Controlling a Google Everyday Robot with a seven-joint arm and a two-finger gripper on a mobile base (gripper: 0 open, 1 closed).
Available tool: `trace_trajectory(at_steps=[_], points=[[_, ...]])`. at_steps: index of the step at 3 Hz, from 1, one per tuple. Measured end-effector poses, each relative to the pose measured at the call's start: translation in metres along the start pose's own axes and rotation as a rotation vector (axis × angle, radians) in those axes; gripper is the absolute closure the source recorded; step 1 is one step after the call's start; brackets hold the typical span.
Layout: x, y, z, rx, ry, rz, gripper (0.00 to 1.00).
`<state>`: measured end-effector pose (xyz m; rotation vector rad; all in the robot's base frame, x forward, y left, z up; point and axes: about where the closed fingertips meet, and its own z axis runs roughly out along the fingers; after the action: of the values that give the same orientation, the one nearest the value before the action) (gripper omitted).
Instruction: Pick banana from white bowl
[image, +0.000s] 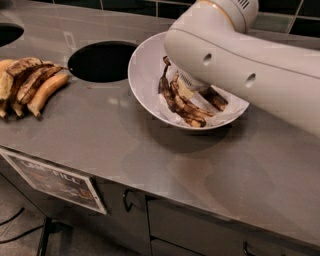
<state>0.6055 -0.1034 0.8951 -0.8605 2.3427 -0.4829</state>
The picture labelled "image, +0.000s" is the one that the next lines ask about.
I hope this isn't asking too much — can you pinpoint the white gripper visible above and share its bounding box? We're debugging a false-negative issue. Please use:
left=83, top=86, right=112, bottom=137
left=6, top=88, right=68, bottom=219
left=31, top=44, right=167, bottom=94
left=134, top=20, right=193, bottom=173
left=167, top=65, right=210, bottom=100

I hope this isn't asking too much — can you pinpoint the dark overripe banana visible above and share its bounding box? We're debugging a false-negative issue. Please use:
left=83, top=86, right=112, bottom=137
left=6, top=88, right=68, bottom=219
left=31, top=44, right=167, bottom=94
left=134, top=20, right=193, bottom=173
left=158, top=56, right=176, bottom=112
left=170, top=74, right=212, bottom=128
left=199, top=87, right=228, bottom=111

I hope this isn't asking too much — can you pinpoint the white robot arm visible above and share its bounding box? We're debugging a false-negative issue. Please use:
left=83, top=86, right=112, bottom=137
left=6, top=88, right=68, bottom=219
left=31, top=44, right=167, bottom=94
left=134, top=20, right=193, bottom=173
left=164, top=0, right=320, bottom=137

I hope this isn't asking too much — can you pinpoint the white bowl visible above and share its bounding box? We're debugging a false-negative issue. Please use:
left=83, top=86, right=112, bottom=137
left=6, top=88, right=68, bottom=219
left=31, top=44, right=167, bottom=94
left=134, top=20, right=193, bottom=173
left=127, top=31, right=250, bottom=131

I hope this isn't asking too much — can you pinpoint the white paper bowl liner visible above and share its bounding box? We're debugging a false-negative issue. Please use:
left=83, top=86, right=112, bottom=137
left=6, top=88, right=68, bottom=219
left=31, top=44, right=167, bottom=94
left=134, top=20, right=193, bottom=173
left=158, top=86, right=249, bottom=129

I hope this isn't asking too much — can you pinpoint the yellow banana on counter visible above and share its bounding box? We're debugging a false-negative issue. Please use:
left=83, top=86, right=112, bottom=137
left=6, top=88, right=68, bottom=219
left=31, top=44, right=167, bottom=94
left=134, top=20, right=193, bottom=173
left=27, top=73, right=69, bottom=118

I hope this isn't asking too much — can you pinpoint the brown spotted banana front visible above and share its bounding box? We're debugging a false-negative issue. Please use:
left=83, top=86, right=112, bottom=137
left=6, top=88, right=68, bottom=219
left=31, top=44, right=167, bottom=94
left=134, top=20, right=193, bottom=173
left=16, top=65, right=63, bottom=104

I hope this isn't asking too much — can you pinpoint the brown spotted banana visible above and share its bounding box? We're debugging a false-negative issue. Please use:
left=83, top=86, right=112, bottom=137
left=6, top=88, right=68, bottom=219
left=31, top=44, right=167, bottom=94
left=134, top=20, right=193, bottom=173
left=6, top=57, right=42, bottom=78
left=16, top=65, right=63, bottom=104

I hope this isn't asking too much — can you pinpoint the brown spotted banana top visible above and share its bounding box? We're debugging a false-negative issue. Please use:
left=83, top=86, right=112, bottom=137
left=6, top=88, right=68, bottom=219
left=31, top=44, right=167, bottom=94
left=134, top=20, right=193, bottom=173
left=6, top=57, right=42, bottom=78

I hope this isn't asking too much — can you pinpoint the pale banana far left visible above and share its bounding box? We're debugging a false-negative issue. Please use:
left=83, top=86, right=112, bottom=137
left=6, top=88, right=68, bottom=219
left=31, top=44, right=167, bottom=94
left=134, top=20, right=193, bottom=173
left=0, top=59, right=14, bottom=119

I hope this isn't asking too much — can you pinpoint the landfill sign on cabinet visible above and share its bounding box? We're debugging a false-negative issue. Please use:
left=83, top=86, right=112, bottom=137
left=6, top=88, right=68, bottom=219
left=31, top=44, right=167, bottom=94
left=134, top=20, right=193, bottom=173
left=1, top=150, right=107, bottom=214

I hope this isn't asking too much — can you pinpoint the black cabinet door handle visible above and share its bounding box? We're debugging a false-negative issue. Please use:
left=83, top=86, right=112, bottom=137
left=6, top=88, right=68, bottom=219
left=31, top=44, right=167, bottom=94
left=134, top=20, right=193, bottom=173
left=122, top=189, right=134, bottom=212

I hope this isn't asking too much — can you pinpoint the black drawer handle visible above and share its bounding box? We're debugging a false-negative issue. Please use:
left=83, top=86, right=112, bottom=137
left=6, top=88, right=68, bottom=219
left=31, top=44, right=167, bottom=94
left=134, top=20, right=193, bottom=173
left=243, top=241, right=266, bottom=256

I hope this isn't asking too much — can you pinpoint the black floor cable upper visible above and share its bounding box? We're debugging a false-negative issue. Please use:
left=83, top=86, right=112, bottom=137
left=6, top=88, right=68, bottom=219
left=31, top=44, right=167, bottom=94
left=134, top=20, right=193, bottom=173
left=0, top=207, right=26, bottom=227

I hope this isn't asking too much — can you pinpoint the black cable on floor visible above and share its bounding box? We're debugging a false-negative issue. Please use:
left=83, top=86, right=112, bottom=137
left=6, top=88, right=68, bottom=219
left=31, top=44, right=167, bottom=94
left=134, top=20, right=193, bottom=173
left=0, top=223, right=45, bottom=245

